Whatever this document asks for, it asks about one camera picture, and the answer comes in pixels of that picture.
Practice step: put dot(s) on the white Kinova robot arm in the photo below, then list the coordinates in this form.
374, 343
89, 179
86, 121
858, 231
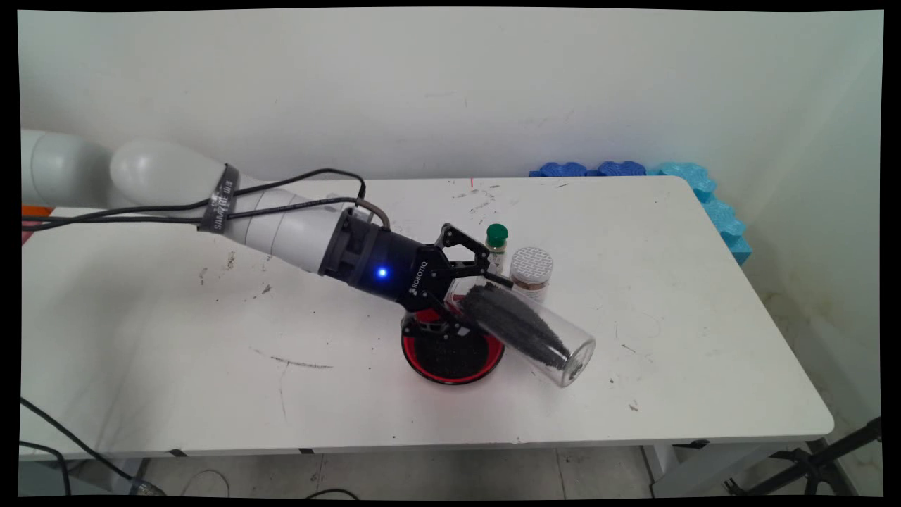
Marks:
162, 176

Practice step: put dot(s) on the light blue foam block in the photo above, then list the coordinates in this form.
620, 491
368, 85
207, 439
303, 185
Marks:
718, 215

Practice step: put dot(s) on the small spice bottle green cap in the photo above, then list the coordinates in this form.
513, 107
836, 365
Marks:
497, 236

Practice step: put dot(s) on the black seeds heap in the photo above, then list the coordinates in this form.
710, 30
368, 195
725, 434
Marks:
514, 320
450, 355

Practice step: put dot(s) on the white table leg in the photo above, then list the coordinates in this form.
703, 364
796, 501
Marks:
693, 472
127, 473

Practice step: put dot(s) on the dark blue foam block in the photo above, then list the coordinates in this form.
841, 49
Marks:
621, 169
559, 170

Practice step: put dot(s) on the orange object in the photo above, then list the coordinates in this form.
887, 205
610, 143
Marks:
32, 210

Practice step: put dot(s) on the black tripod stand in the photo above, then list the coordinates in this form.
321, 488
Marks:
809, 465

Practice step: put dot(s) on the red bowl with black rim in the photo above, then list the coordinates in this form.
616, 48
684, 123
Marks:
450, 377

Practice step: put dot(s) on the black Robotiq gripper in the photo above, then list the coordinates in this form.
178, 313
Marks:
394, 271

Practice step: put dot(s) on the spice jar white perforated lid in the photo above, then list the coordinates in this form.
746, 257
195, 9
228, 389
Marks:
531, 266

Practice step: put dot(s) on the clear plastic jar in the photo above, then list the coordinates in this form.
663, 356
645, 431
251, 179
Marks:
581, 352

